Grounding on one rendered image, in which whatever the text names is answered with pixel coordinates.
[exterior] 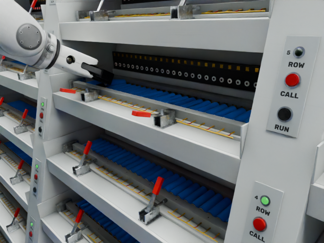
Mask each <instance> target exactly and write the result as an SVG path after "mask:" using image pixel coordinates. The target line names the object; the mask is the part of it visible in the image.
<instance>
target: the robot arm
mask: <svg viewBox="0 0 324 243"><path fill-rule="evenodd" d="M0 54H1V55H3V56H6V57H9V58H11V59H14V60H17V61H19V62H22V63H25V64H27V65H30V66H33V67H35V68H38V69H50V68H51V67H54V68H57V69H60V70H63V71H65V72H68V73H71V74H75V75H79V76H83V77H88V78H92V79H93V80H96V81H98V82H101V83H106V84H108V85H111V83H112V80H113V77H114V74H113V73H111V72H109V71H106V70H104V69H101V68H99V67H96V66H94V65H97V63H98V60H97V59H95V58H92V57H90V56H87V55H85V54H83V53H80V52H78V51H76V50H73V49H71V48H68V47H66V46H63V45H60V41H59V40H58V39H57V38H56V36H55V35H53V34H51V33H49V32H47V31H45V30H43V29H42V27H41V26H40V24H39V23H38V22H37V21H36V20H35V19H34V18H33V17H32V16H31V15H30V14H29V13H28V12H27V11H26V10H25V9H23V8H22V7H21V6H20V5H19V4H18V3H16V2H15V1H14V0H0Z"/></svg>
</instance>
